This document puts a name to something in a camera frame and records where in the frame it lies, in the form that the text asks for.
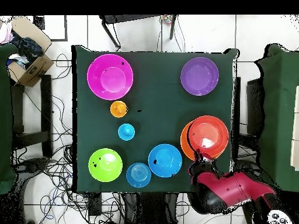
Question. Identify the black bench frame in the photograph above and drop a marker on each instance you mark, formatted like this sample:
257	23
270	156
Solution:
46	105

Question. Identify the pink bowl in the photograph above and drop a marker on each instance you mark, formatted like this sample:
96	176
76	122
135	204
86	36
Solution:
109	77

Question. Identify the blue cup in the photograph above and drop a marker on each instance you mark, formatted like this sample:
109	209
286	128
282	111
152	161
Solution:
126	132

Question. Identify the dark green table cloth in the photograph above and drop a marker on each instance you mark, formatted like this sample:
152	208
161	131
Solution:
151	74

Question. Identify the colourful toy pile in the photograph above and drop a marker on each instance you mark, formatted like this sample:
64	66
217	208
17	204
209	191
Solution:
167	19

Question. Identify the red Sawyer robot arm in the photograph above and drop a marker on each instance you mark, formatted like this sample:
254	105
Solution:
224	189

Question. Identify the pink white cloth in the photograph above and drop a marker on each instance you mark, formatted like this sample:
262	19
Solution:
5	32

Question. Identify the purple bowl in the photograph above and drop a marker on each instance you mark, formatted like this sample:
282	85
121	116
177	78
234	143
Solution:
199	76

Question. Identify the cardboard box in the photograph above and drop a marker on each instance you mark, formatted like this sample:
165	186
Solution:
35	72

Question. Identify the black metal stool frame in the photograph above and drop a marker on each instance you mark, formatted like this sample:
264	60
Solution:
130	18

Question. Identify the large blue bowl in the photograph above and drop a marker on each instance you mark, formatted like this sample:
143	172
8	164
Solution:
165	161

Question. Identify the orange cup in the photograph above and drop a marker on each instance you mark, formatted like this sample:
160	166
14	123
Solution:
118	109

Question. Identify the red bowl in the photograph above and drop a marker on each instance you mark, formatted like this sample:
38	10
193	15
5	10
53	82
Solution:
208	133

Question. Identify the orange bowl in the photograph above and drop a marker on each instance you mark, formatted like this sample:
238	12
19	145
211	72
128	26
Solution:
185	144

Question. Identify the green bowl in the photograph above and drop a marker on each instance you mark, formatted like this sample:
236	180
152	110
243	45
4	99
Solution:
105	165

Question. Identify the dark blue cloth bundle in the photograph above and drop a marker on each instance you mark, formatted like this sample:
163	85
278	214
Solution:
28	46

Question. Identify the black box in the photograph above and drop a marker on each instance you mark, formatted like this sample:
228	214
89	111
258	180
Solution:
254	107

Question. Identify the green cloth covered table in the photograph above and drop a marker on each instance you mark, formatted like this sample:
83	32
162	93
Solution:
280	105
5	116

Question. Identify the small translucent blue bowl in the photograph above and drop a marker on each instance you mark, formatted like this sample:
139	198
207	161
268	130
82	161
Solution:
138	175

